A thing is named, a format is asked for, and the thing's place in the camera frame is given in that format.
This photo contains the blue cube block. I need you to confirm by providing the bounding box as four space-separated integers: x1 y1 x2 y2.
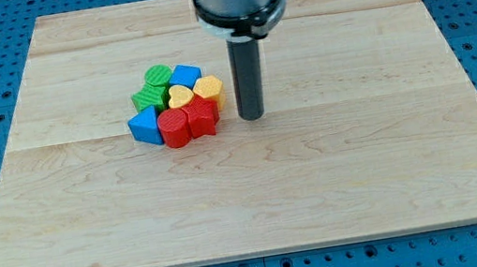
169 65 201 90

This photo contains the green star block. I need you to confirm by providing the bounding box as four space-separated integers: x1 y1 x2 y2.
131 83 169 112

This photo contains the yellow hexagon block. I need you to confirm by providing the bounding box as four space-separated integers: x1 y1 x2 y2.
192 75 226 111

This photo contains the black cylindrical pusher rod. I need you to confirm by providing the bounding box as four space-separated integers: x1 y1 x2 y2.
227 39 264 121

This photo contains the blue triangle block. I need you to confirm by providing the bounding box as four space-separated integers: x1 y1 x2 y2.
127 106 164 145

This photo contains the red cylinder block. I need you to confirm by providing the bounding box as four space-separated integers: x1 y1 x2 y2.
157 108 192 149

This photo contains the green cylinder block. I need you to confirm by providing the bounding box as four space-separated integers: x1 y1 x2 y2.
143 64 172 87

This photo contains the red star block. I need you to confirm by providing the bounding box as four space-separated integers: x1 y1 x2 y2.
182 96 219 139

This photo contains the yellow heart block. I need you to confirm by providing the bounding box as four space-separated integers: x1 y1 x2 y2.
168 84 194 109

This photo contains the light wooden board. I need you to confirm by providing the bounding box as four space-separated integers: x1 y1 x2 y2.
0 0 477 267

